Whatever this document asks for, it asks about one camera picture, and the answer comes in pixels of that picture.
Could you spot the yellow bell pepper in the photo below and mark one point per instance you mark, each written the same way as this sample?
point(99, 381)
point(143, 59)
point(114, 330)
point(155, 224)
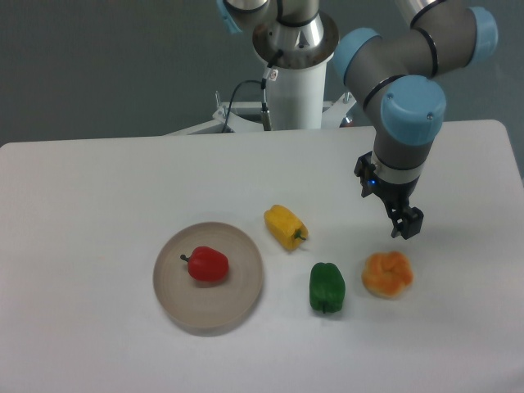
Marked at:
point(286, 227)

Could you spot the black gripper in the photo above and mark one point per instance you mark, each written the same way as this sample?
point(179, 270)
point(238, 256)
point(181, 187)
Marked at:
point(393, 187)

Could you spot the green bell pepper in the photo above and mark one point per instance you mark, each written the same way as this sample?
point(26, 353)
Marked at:
point(327, 288)

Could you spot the red bell pepper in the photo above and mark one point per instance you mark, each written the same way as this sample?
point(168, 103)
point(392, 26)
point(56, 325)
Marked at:
point(206, 264)

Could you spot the orange knotted bread roll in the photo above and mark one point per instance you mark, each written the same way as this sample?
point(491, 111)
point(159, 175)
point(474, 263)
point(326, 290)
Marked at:
point(387, 274)

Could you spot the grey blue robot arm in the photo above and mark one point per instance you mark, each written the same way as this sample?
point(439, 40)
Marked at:
point(393, 81)

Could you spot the beige round plate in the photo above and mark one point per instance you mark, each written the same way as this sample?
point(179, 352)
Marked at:
point(208, 305)

